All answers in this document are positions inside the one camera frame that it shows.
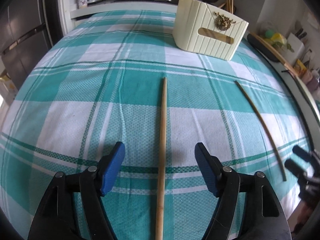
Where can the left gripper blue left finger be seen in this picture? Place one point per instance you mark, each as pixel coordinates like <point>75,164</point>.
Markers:
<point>56,217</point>

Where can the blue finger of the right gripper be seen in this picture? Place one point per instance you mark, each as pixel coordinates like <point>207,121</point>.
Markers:
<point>295,169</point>
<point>303,154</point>

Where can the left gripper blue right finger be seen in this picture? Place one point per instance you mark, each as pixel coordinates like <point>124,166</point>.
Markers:
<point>263,216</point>

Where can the green cutting board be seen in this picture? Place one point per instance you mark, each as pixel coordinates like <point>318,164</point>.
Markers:
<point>308,97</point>

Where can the purple soap dispenser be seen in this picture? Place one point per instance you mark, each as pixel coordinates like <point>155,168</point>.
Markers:
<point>313,84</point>

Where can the yellow snack packet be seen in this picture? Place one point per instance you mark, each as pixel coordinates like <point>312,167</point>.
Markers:
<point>299,67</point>

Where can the white knife block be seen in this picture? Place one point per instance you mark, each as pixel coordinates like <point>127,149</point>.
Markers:
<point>296,49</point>

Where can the wooden cutting board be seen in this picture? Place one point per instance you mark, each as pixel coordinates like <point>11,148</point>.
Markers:
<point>271,53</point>

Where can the teal plaid tablecloth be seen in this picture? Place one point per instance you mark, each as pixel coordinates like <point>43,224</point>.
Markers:
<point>102,83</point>

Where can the yellow green produce bag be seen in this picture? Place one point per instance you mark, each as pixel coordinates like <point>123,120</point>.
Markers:
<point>269,33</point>

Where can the yellow cardboard box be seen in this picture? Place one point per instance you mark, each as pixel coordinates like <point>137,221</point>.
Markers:
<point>8,89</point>

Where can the cream utensil holder box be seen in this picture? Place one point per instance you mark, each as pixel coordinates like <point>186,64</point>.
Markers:
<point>205,29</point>

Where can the grey refrigerator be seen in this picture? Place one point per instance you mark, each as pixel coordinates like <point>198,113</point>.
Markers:
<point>24,38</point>

